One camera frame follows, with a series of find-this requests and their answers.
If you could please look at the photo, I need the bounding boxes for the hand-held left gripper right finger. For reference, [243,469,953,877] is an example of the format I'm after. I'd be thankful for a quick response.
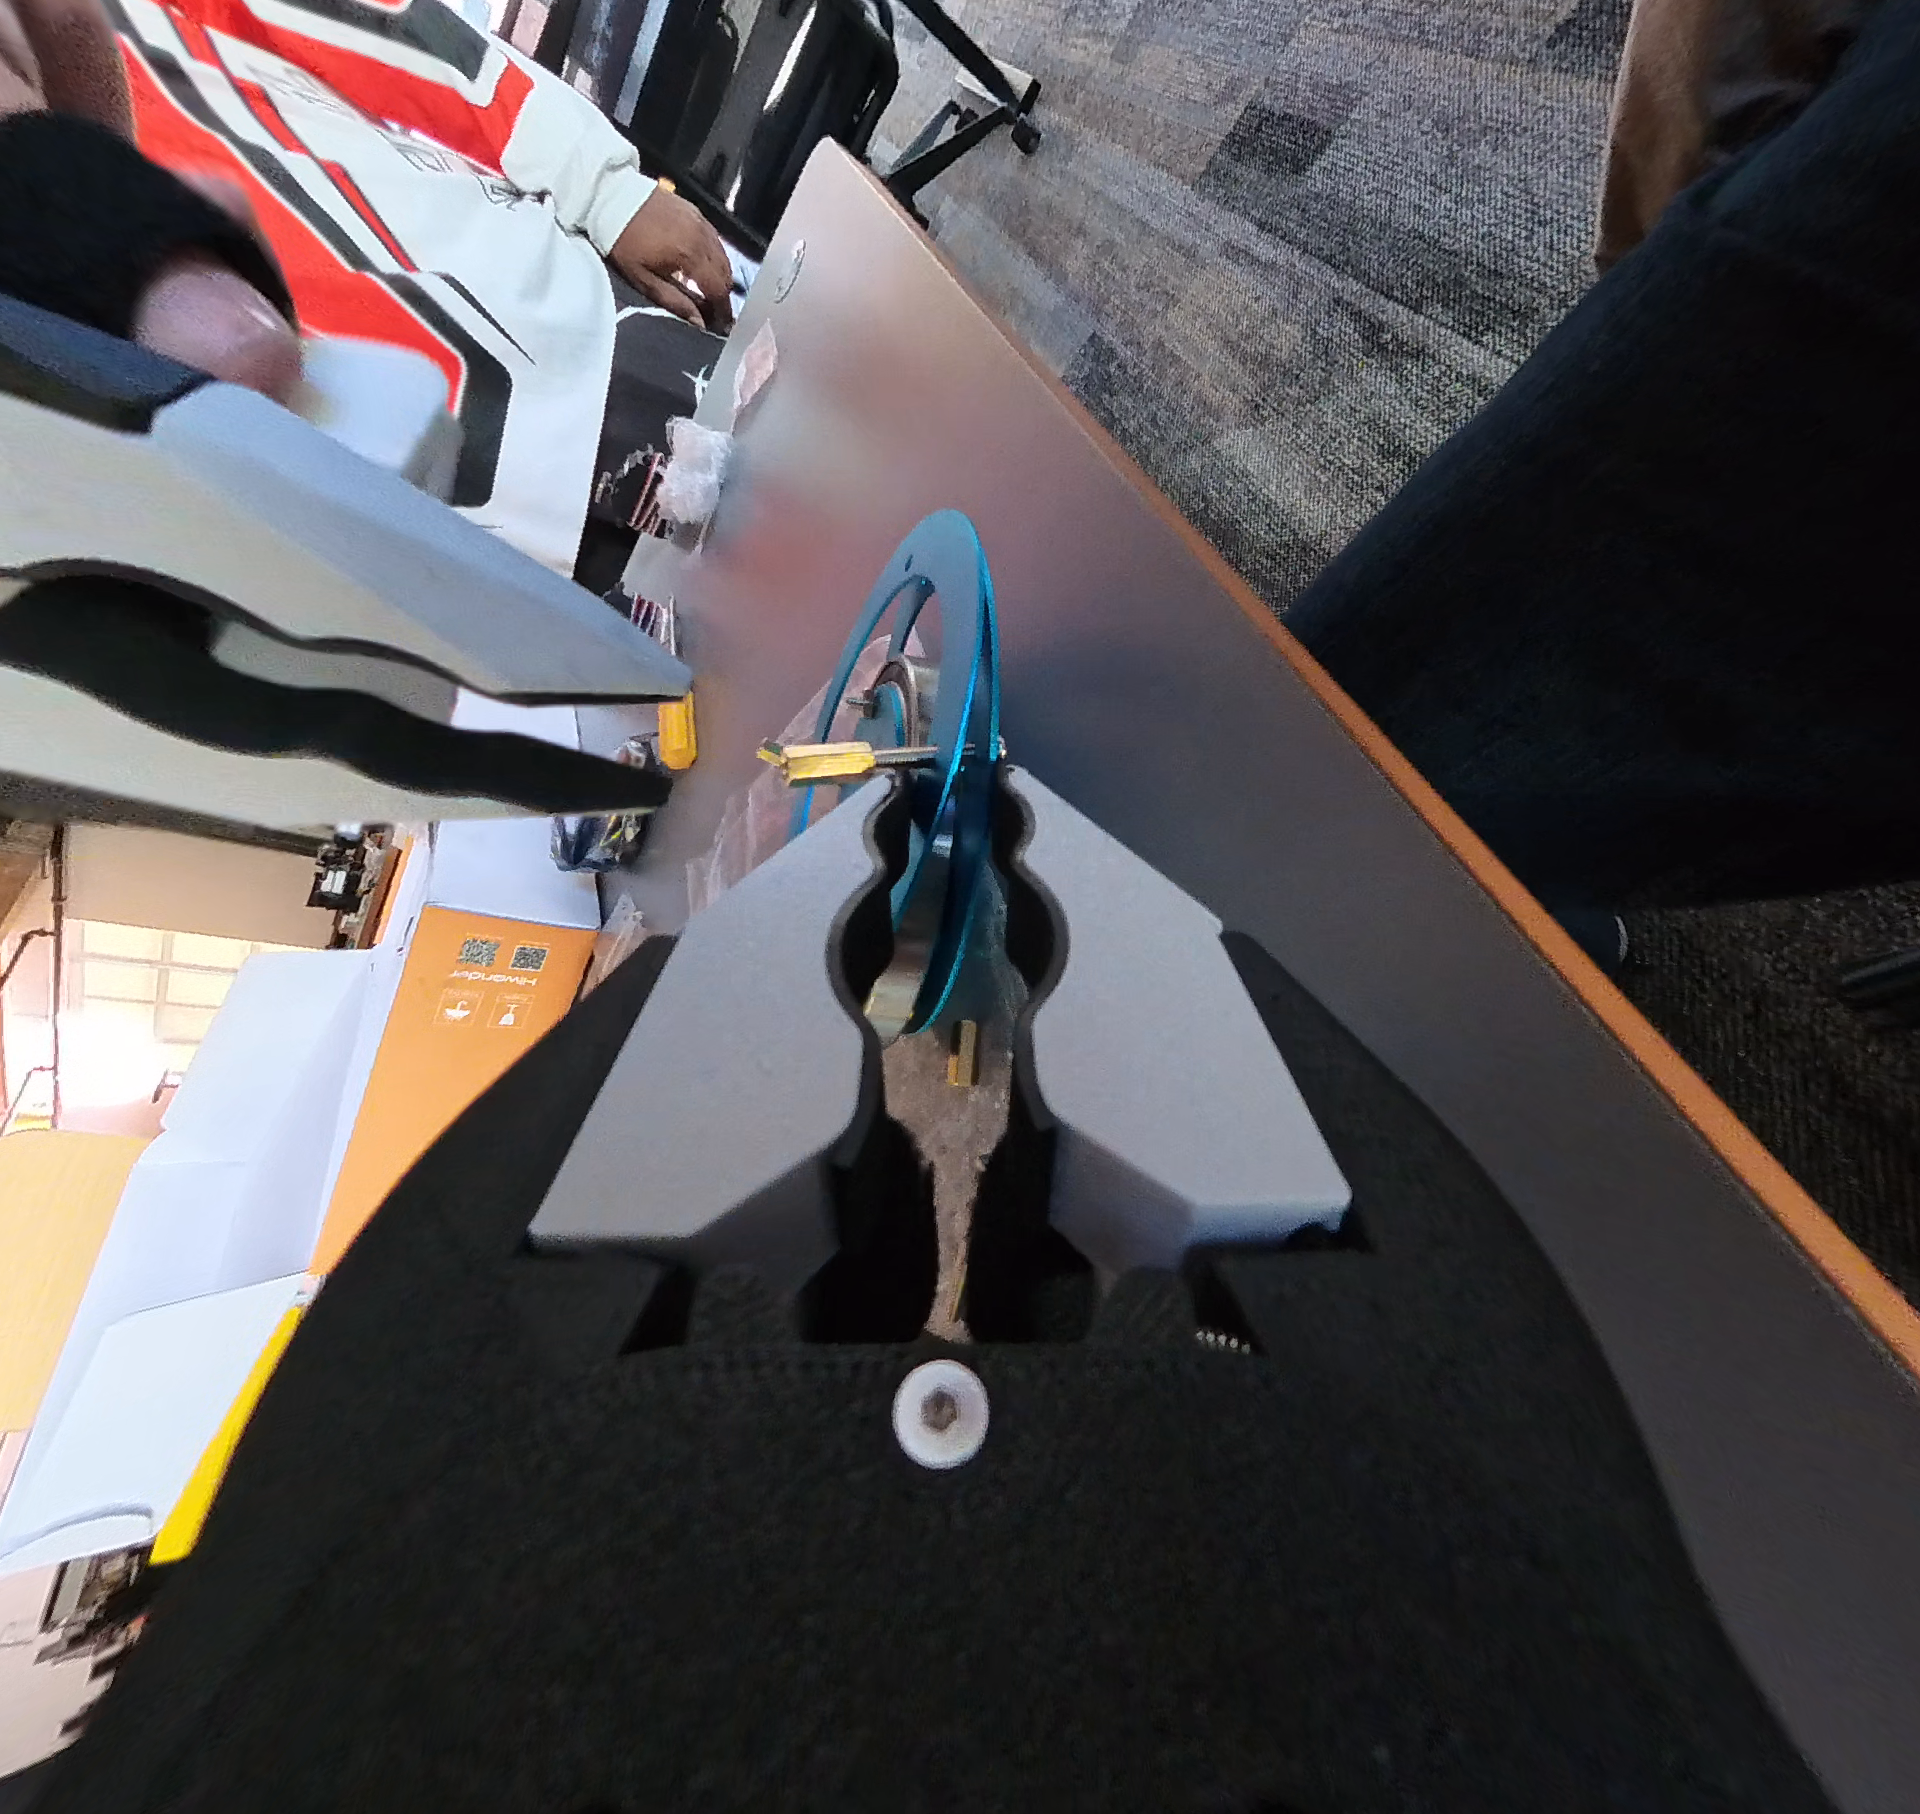
[983,763,1356,1339]

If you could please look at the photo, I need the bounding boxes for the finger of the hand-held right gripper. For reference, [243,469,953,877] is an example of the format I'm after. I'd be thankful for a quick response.
[0,597,678,837]
[0,377,696,714]

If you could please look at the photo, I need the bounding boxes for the blue round metal turntable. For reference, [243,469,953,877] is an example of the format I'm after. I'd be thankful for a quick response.
[787,508,1005,1043]

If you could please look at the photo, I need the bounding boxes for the person's blue jeans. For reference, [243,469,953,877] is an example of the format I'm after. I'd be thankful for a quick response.
[1282,0,1920,967]

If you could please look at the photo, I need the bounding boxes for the person's right hand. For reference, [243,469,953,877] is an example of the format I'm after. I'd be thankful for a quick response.
[0,0,303,398]

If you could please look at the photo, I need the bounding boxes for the clear plastic bag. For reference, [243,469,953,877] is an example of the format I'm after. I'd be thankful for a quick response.
[682,704,1038,1343]

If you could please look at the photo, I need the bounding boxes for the orange cardboard box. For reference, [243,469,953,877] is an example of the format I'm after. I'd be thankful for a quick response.
[0,816,602,1575]

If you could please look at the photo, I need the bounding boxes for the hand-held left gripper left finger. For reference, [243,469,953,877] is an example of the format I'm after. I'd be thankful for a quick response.
[525,776,920,1343]

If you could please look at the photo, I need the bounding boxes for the white and tan carton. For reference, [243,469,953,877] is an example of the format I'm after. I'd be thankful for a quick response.
[0,1129,152,1434]

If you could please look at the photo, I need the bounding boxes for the clear bag of white parts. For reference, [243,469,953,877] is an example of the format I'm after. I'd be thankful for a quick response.
[661,415,739,517]

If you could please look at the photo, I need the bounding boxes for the yellow box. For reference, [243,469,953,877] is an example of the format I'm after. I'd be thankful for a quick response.
[150,1296,310,1564]

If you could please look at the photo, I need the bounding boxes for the grey desk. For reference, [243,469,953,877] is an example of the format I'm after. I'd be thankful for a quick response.
[593,139,1920,1814]

